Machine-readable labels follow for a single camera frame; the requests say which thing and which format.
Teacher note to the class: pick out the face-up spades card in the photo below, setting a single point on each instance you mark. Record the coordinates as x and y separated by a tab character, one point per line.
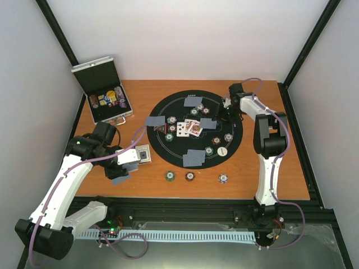
181	130

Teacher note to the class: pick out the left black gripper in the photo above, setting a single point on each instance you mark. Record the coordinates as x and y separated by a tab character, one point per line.
112	173

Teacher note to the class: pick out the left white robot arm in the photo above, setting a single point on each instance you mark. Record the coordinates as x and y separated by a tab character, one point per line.
49	230

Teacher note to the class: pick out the face-up king card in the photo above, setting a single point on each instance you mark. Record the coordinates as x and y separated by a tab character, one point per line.
195	128

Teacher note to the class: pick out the face-down card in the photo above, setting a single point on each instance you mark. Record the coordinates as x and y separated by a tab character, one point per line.
208	123

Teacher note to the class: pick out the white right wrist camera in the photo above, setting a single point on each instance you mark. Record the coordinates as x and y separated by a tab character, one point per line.
226	102

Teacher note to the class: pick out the blue card mat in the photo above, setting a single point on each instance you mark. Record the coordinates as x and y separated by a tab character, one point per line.
192	160
146	123
190	103

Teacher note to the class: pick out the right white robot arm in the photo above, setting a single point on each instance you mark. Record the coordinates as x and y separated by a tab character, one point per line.
270	141

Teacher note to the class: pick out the blue poker chip stack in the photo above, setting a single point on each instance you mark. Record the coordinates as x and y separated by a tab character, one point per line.
223	178

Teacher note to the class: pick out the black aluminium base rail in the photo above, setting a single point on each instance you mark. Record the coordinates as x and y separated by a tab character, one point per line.
241	214

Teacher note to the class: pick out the red triangular all-in button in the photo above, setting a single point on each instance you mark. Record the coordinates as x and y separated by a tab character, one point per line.
162	129

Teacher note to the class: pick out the aluminium poker case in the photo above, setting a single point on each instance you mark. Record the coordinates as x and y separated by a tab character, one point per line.
97	77

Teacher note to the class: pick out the brown poker chip stack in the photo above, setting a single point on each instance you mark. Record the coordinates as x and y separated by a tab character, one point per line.
190	176

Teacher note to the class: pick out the chips inside case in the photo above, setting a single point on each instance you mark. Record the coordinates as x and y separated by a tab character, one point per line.
115	97

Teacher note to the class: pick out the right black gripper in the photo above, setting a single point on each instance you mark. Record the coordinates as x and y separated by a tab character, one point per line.
232	121

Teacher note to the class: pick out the round black poker mat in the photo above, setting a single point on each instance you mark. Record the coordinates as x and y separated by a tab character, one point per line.
172	152

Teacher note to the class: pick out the light blue cable duct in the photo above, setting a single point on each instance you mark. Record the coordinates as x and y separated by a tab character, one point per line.
177	236

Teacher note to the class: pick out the green poker chip stack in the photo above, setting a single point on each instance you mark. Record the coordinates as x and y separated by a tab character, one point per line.
170	176

